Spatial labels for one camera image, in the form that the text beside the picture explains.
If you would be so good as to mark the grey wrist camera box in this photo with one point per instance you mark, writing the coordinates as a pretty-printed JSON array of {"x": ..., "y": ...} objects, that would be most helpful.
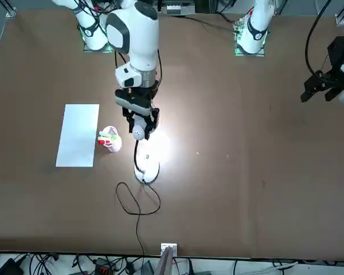
[{"x": 132, "y": 107}]

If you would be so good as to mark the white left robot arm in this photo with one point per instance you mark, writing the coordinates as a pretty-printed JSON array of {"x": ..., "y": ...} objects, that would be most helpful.
[{"x": 256, "y": 28}]

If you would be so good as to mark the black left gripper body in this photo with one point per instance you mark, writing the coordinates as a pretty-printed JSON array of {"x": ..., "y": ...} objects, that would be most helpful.
[{"x": 339, "y": 54}]

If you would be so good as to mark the red capped marker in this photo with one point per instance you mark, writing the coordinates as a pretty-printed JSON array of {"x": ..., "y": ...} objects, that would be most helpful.
[{"x": 101, "y": 141}]

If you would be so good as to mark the aluminium corner post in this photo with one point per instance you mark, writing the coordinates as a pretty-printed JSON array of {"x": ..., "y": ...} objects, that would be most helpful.
[
  {"x": 11, "y": 11},
  {"x": 341, "y": 15}
]

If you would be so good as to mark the aluminium profile post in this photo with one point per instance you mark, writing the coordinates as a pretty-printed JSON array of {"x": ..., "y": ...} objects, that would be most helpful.
[{"x": 166, "y": 263}]

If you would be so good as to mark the white desk lamp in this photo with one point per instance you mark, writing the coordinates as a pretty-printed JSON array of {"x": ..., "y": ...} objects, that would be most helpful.
[{"x": 147, "y": 169}]

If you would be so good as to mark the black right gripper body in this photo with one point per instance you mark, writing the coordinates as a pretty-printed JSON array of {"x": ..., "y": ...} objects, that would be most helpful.
[{"x": 152, "y": 93}]

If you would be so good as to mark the green highlighter pen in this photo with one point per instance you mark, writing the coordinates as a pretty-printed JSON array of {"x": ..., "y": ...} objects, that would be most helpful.
[{"x": 113, "y": 138}]

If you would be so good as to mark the black power adapter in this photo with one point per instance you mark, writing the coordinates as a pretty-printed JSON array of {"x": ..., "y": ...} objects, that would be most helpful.
[{"x": 8, "y": 266}]

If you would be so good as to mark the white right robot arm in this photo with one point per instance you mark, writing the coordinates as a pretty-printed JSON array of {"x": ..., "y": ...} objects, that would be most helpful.
[{"x": 140, "y": 34}]

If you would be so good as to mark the white paper sheet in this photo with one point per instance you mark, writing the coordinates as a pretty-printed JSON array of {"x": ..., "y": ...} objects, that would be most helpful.
[{"x": 77, "y": 134}]

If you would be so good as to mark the grey power adapter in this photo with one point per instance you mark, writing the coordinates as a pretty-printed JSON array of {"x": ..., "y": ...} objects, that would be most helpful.
[{"x": 147, "y": 267}]

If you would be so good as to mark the black and red electronic box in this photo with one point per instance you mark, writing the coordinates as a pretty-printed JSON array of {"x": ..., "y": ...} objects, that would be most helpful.
[{"x": 103, "y": 267}]

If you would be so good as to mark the clear plastic pen cup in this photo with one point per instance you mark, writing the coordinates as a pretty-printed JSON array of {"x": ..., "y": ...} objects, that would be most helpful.
[{"x": 114, "y": 146}]

